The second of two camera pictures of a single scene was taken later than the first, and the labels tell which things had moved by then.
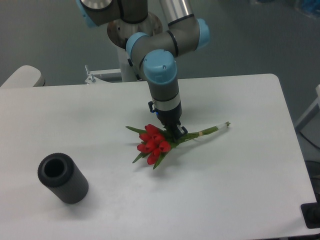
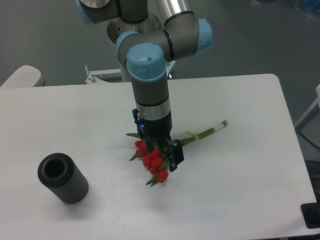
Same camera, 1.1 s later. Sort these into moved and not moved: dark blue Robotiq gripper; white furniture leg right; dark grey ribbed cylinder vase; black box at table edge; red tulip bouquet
Moved: red tulip bouquet; dark blue Robotiq gripper
Not moved: white furniture leg right; black box at table edge; dark grey ribbed cylinder vase
